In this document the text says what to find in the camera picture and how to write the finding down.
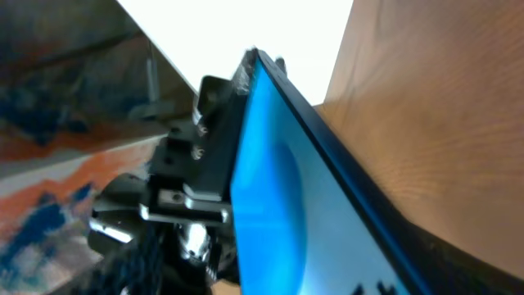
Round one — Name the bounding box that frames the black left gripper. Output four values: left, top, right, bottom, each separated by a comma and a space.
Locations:
87, 48, 258, 294

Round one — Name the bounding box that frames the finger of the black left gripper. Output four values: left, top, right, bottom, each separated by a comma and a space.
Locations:
274, 57, 287, 75

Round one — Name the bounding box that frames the blue Samsung Galaxy smartphone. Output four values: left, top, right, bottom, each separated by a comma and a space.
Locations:
230, 49, 523, 294

